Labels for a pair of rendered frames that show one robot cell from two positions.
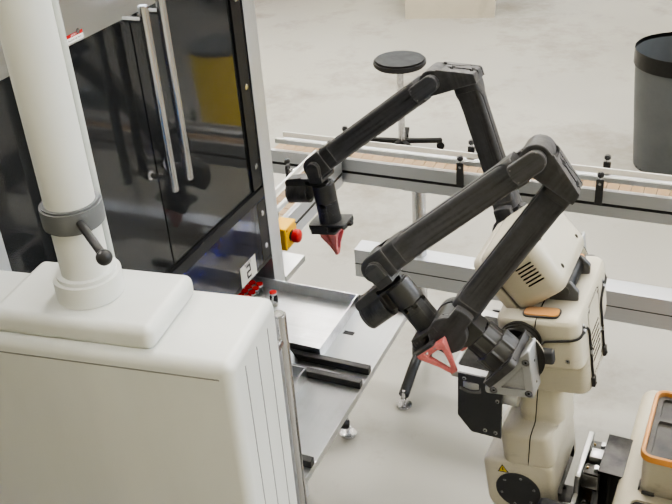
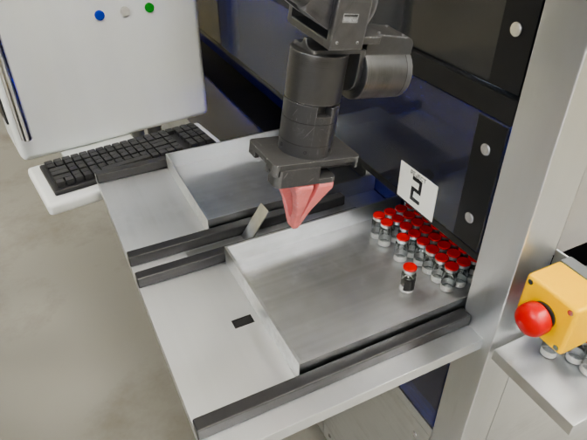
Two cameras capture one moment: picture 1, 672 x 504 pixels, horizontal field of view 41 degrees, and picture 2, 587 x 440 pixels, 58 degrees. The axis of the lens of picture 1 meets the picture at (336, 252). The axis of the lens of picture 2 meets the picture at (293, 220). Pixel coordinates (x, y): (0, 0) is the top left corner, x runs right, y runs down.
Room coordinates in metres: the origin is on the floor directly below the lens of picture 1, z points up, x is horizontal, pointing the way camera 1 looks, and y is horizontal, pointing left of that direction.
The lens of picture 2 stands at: (2.33, -0.40, 1.44)
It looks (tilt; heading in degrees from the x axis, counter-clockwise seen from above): 36 degrees down; 128
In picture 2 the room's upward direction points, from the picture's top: straight up
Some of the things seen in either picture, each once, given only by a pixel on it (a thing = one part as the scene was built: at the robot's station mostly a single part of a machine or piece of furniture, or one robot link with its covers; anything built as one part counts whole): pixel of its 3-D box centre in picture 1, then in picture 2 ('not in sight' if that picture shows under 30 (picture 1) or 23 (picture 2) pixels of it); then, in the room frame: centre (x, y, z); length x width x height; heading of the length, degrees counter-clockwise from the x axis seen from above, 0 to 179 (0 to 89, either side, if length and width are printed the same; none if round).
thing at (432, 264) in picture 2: (246, 305); (417, 247); (2.08, 0.26, 0.90); 0.18 x 0.02 x 0.05; 154
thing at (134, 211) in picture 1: (85, 198); not in sight; (1.60, 0.48, 1.50); 0.47 x 0.01 x 0.59; 154
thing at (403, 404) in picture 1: (422, 357); not in sight; (2.87, -0.31, 0.07); 0.50 x 0.08 x 0.14; 154
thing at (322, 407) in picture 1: (279, 364); (272, 237); (1.85, 0.17, 0.87); 0.70 x 0.48 x 0.02; 154
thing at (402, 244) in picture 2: not in sight; (401, 247); (2.06, 0.24, 0.90); 0.02 x 0.02 x 0.05
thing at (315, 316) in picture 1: (282, 314); (358, 271); (2.03, 0.16, 0.90); 0.34 x 0.26 x 0.04; 64
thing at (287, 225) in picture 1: (281, 233); (563, 305); (2.31, 0.16, 0.99); 0.08 x 0.07 x 0.07; 64
